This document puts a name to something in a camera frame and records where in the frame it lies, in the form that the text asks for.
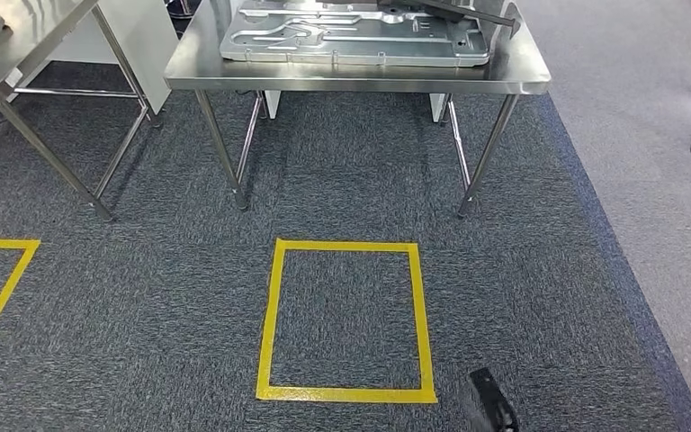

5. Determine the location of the stainless steel workbench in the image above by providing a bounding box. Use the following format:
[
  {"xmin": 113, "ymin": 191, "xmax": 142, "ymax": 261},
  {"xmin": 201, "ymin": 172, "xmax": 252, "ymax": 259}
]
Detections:
[
  {"xmin": 0, "ymin": 0, "xmax": 165, "ymax": 223},
  {"xmin": 163, "ymin": 0, "xmax": 552, "ymax": 219}
]

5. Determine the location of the white panel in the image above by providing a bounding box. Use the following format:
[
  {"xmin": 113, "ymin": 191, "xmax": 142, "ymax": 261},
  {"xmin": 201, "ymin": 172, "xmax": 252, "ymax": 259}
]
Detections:
[{"xmin": 8, "ymin": 0, "xmax": 180, "ymax": 115}]

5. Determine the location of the black plastic frame part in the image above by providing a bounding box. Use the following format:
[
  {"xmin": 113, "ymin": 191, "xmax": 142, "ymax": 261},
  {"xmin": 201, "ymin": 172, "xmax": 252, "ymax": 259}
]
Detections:
[{"xmin": 375, "ymin": 0, "xmax": 518, "ymax": 30}]

